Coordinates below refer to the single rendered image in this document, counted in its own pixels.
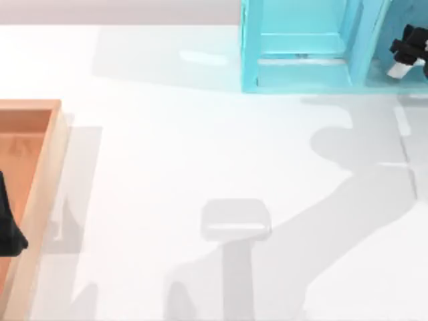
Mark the small white object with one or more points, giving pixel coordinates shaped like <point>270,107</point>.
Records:
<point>398,70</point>

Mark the light blue rack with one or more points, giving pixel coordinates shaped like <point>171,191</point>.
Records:
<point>301,43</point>

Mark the shallow salmon-coloured box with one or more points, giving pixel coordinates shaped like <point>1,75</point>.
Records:
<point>40,174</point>

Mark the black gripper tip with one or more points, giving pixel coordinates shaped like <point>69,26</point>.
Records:
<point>8,230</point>

